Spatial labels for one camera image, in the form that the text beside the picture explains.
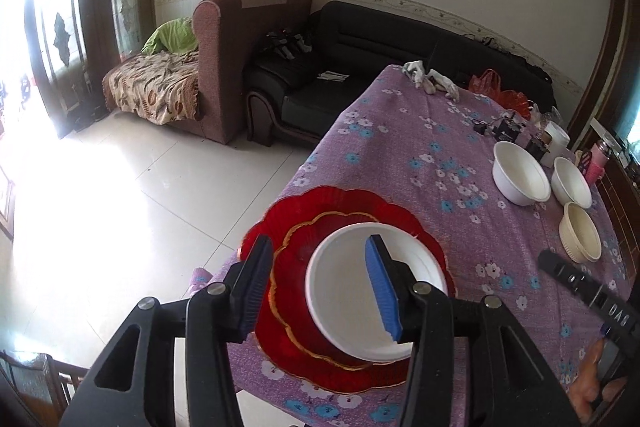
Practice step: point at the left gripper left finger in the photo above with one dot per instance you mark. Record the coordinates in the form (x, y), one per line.
(131, 383)

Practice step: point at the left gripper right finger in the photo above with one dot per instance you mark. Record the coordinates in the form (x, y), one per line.
(509, 381)

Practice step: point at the cream bowl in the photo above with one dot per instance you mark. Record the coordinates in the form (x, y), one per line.
(579, 235)

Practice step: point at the large red pleated plate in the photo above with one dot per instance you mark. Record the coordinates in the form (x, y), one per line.
(278, 220)

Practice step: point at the large white bowl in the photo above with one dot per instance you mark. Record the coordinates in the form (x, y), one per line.
(518, 176)

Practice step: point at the red plate with sticker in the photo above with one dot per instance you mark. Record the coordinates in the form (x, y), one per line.
(287, 294)

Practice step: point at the right hand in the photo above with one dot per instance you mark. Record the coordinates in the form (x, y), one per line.
(586, 387)

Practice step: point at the wooden chair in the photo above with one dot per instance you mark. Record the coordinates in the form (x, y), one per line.
(37, 387)

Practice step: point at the pink thermos bottle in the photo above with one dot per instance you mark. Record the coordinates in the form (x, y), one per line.
(599, 155)

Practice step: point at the white plastic cup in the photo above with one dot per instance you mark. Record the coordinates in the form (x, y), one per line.
(558, 142)

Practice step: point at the black battery charger device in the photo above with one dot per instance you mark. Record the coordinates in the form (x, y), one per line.
(507, 127)

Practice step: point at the purple floral tablecloth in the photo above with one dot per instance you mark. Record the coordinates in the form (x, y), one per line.
(420, 152)

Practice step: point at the red plastic bag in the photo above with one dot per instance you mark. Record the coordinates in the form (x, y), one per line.
(489, 84)

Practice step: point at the white work gloves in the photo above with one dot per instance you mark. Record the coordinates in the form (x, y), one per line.
(430, 81)

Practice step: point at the leaf patterned blanket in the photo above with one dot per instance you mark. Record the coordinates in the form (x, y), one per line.
(161, 88)

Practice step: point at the black sofa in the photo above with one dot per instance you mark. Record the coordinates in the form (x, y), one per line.
(298, 81)

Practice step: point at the green cloth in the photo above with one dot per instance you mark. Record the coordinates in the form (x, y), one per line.
(175, 36)

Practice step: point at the maroon armchair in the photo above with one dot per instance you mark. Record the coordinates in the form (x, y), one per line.
(227, 31)

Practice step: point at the wooden glass door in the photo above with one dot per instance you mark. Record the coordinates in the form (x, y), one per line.
(75, 16)

